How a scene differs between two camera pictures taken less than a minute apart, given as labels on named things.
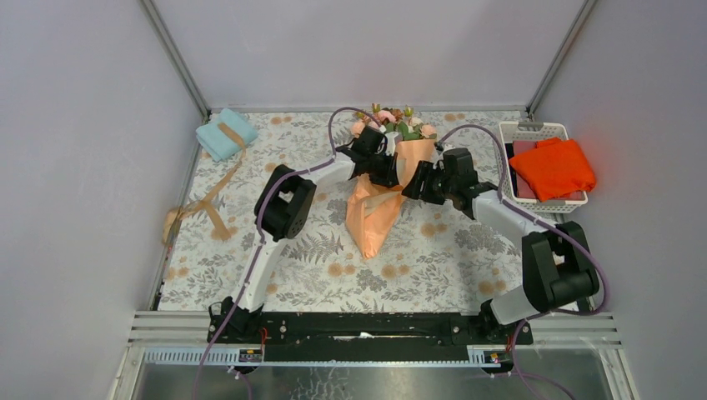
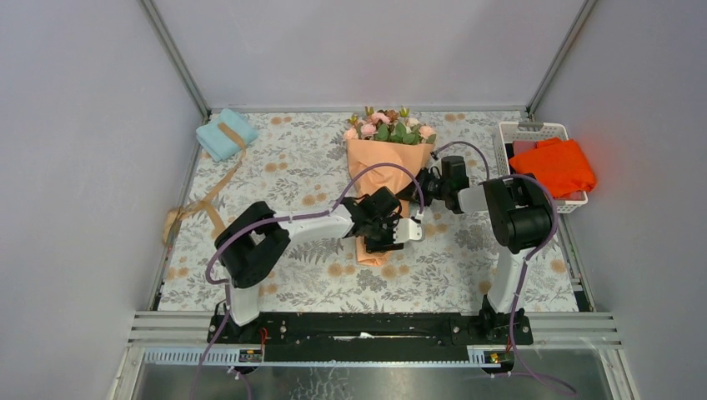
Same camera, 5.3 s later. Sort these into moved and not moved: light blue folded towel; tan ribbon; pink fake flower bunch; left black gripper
Moved: left black gripper
Not moved: pink fake flower bunch; tan ribbon; light blue folded towel
